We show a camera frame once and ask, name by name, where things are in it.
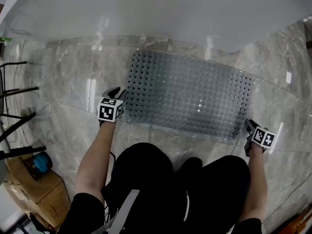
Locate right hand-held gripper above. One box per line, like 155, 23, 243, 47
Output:
244, 118, 277, 157

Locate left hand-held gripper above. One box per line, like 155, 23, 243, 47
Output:
97, 87, 128, 128

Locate grey bubbled bath mat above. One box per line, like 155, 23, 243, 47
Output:
124, 49, 254, 141

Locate person's right forearm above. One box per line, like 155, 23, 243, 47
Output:
237, 144, 269, 223

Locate person's left forearm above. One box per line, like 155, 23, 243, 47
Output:
75, 119, 117, 199

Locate white bathtub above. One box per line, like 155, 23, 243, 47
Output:
0, 0, 312, 55

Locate dark brown chair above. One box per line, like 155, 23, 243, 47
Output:
0, 61, 39, 101

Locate blue waste bin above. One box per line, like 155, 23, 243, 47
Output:
23, 152, 53, 180

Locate person's black clothing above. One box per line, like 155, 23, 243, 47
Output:
58, 142, 263, 234

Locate orange brown board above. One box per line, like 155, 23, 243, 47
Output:
280, 208, 312, 234

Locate grey chair black legs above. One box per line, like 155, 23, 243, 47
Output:
0, 111, 47, 187

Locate large cardboard box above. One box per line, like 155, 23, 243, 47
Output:
4, 152, 71, 231

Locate grey shoulder strap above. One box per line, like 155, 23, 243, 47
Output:
91, 189, 140, 234

